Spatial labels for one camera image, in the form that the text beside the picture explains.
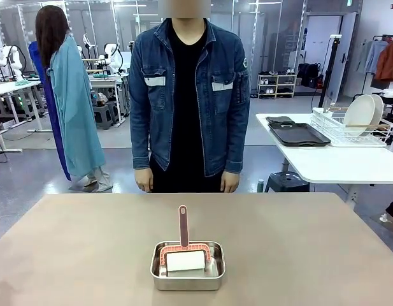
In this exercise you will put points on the person in denim jacket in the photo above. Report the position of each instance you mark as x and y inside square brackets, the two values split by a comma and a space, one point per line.
[190, 95]

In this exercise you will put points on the hanging orange jacket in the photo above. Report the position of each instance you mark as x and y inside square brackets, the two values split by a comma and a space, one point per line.
[388, 63]

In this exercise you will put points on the grey plastic stool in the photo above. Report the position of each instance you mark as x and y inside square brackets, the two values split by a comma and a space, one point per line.
[104, 118]

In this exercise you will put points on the black metal stool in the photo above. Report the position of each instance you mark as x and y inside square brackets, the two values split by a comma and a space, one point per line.
[287, 181]

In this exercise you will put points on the long white workbench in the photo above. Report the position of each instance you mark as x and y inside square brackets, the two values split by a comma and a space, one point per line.
[11, 86]

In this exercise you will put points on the person's right forearm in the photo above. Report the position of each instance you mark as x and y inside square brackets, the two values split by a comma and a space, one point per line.
[140, 137]

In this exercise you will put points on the dark green bottle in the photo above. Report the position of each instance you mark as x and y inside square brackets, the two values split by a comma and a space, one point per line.
[260, 185]

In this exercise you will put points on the white folded cloth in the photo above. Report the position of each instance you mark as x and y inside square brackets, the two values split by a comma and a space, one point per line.
[392, 93]

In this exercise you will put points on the white shoe rack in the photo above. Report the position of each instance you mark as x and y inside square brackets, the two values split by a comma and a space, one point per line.
[275, 83]

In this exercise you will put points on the rectangular steel container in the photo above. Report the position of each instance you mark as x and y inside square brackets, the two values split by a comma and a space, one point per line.
[186, 283]

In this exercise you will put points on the person's left forearm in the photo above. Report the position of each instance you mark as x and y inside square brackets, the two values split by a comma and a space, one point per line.
[237, 137]

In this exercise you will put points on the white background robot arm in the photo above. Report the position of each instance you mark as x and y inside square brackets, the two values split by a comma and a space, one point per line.
[113, 57]

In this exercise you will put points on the black tripod light stand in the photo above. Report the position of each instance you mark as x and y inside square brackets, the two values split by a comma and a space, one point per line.
[328, 70]

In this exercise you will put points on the white desk with frame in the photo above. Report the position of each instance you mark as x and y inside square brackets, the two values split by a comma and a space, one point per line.
[104, 83]

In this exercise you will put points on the long-haired woman in blue gown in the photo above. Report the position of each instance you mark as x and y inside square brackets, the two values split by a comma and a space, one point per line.
[75, 102]

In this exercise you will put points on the white door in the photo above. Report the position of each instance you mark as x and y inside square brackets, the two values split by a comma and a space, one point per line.
[346, 48]

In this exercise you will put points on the pile of black bags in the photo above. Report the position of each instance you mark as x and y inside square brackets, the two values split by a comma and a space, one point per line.
[309, 75]

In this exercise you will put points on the white side table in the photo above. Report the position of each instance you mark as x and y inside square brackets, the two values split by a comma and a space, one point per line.
[326, 162]

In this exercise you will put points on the hanging grey-blue shirt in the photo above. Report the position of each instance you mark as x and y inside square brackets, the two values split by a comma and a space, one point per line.
[371, 55]

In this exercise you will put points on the small white background robot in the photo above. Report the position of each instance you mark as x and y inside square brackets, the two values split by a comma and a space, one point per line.
[14, 59]

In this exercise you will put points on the person's left hand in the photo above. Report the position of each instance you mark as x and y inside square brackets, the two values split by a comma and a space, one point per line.
[230, 183]

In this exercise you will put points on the person's right hand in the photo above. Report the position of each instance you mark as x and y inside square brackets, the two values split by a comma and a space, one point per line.
[143, 181]

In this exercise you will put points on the dark folded cloth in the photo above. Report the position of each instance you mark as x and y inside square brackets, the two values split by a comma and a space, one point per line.
[277, 119]

